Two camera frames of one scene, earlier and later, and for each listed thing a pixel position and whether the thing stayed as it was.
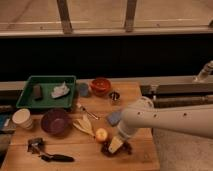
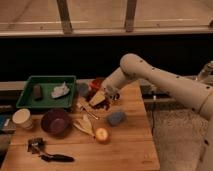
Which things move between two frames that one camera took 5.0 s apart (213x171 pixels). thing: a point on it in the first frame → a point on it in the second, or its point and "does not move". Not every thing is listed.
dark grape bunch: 124,149 → 106,103
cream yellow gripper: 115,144 → 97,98
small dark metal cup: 114,95 does not move
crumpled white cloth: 60,91 does not move
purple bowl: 55,122 does not move
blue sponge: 114,117 does not move
